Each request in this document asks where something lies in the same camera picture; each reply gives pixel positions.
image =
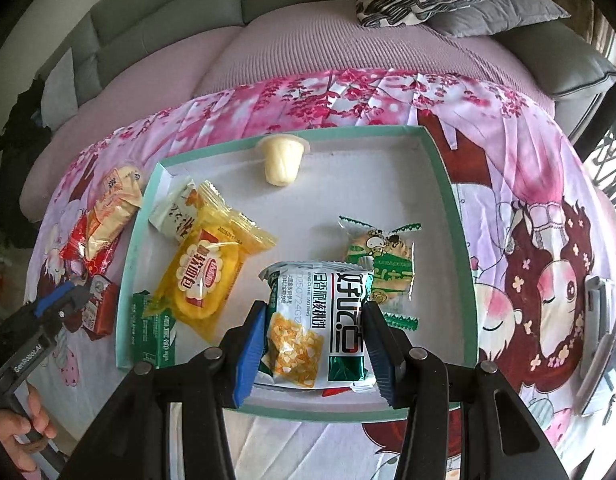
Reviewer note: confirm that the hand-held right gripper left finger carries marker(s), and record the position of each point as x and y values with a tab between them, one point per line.
248	355

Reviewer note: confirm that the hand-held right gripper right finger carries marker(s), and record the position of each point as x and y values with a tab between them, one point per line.
383	355

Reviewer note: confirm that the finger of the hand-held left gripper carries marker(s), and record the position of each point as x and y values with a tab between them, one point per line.
53	300
75	305

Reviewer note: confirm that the dark red snack packet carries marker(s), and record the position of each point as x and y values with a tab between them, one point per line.
103	310

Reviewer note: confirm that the white green cake packet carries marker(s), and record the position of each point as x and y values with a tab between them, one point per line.
318	310

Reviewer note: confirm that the dark green snack packet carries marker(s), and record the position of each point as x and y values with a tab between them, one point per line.
153	330

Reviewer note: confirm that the green cookie packet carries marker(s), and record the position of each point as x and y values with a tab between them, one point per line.
383	265

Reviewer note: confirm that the yellow bread packet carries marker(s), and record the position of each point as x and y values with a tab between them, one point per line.
208	270

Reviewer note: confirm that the cream white snack packet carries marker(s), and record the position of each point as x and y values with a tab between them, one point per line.
175	215

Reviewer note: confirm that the teal shallow box tray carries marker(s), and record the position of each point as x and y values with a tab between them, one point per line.
338	180

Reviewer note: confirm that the yellow jelly cup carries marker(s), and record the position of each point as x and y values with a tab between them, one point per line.
280	162

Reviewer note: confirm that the person's left hand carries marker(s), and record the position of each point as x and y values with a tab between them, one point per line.
13	427

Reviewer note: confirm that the bright red snack packet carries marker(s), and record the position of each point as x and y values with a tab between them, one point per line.
75	245

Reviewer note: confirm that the orange beige snack packet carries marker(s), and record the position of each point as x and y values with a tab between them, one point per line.
110	205

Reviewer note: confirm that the black jacket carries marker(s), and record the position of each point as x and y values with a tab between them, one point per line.
23	160

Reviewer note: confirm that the plain grey cushion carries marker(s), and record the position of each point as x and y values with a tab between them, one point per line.
60	90

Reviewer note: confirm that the grey plastic object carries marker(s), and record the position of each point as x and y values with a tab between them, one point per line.
598	310

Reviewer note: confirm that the cartoon printed blanket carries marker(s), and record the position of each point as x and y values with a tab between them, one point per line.
513	160

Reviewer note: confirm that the grey sofa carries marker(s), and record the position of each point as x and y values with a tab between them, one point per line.
163	25

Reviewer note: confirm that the pink sofa seat cover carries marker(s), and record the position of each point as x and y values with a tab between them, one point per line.
288	55

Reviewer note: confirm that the dark grey pillow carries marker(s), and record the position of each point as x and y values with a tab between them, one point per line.
508	15

